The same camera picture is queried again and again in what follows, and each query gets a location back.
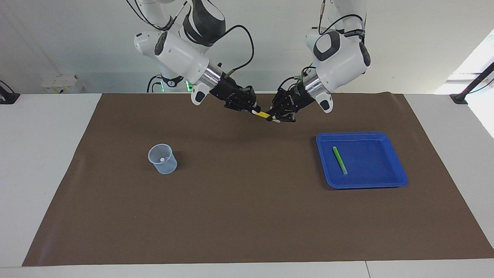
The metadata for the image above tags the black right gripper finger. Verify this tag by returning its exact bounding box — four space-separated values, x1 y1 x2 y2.
226 101 253 113
245 86 261 112

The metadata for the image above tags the yellow marker pen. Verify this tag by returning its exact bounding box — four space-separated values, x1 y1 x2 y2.
252 110 280 123

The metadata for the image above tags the green marker pen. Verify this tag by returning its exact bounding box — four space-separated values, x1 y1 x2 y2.
332 146 348 175

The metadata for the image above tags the brown table mat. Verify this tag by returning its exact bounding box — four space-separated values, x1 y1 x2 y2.
22 92 494 267

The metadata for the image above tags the translucent plastic cup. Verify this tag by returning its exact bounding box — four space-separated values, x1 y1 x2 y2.
148 144 178 175

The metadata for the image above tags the blue plastic tray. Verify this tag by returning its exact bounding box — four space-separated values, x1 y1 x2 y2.
316 132 409 190

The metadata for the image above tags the black pole stand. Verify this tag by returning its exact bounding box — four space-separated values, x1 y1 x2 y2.
450 62 494 105

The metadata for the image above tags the white power strip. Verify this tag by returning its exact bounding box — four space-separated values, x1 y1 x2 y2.
41 75 83 93

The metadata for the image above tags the bright window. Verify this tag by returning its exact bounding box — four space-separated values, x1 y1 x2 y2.
435 29 494 95

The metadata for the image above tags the black table clamp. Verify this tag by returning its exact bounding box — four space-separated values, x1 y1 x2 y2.
0 80 20 105

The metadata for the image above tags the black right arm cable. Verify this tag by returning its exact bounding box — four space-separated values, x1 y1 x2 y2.
216 25 255 76

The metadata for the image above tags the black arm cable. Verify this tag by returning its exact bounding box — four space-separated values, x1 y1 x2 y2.
216 25 255 76
279 0 366 93

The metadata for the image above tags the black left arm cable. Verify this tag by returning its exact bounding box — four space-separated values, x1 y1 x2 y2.
279 0 366 93

